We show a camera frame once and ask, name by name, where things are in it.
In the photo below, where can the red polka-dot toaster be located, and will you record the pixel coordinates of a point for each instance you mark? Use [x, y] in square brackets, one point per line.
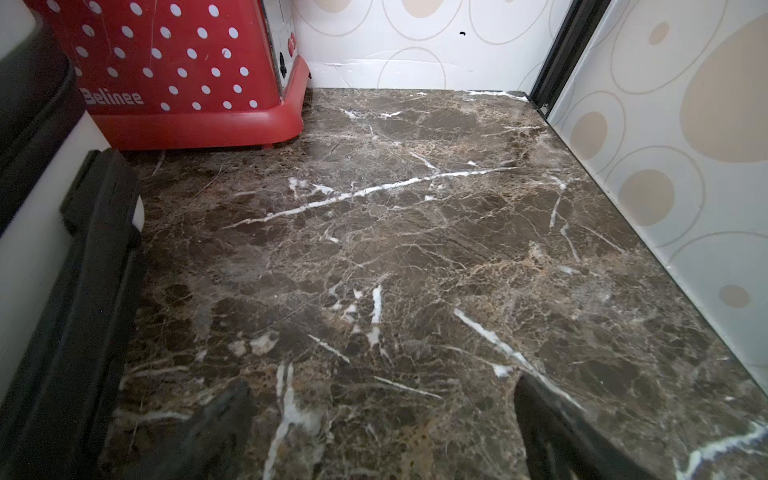
[161, 75]

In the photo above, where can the white hard-shell suitcase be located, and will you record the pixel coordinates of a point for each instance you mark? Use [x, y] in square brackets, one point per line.
[71, 265]

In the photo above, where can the black corner frame post right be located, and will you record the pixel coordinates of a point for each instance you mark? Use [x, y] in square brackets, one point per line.
[580, 23]

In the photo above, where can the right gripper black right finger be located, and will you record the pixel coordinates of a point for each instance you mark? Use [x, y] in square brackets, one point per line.
[560, 444]

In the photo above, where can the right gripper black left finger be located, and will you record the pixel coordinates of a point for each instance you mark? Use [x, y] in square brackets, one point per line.
[208, 445]

